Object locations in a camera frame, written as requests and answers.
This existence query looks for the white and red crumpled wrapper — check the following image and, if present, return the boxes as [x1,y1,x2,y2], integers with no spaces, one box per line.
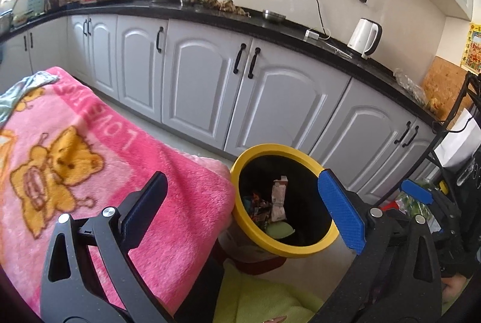
[271,175,290,223]

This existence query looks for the white paper bag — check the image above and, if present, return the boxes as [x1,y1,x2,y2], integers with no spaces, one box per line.
[435,108,481,170]

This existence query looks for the pile of ginger roots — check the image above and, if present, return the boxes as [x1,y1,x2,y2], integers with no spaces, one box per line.
[202,0,251,17]

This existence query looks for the clear bag on countertop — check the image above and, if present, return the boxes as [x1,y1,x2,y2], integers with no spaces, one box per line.
[392,68,428,106]

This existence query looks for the metal bowl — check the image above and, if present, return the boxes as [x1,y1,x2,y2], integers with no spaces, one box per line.
[262,9,286,23]

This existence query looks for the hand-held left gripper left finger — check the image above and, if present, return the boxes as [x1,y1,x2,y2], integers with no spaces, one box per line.
[39,171,178,323]

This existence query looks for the black kitchen countertop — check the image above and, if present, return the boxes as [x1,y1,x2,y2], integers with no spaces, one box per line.
[0,0,449,128]

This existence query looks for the colourful snack wrappers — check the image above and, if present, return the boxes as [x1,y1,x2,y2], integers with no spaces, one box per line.
[242,191,272,225]

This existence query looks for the yellow wall poster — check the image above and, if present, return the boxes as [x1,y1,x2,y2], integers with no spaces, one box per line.
[460,22,481,75]

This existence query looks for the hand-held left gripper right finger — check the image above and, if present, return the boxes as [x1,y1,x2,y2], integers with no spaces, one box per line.
[312,168,445,323]

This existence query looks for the black metal rack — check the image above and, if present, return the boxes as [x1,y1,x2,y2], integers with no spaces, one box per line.
[431,73,481,174]

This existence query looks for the yellow-green cloth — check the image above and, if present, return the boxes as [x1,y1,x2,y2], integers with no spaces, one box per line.
[221,258,378,323]

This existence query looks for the black power cable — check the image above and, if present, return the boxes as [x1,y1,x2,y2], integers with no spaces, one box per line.
[310,0,332,40]

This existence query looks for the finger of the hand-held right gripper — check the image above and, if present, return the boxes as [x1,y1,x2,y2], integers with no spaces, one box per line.
[400,179,452,212]

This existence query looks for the cork board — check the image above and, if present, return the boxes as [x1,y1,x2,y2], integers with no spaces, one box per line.
[420,56,479,114]

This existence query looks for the yellow rimmed waste bin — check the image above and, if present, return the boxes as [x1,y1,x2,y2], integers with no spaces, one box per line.
[218,144,341,275]

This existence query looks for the pale green scrap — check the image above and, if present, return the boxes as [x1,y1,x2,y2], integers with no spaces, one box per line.
[265,221,296,240]

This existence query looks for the white electric kettle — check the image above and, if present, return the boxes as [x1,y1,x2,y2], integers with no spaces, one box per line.
[347,17,383,60]

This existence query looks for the pink printed blanket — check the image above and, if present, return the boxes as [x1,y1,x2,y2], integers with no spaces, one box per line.
[0,66,234,317]

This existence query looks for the grey-green cloth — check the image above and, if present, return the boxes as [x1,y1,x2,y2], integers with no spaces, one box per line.
[0,70,60,129]

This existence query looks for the white kitchen base cabinet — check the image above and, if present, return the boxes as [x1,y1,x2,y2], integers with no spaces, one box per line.
[0,13,441,204]

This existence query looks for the green plastic bag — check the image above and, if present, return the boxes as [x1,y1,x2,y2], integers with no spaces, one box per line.
[397,191,434,220]

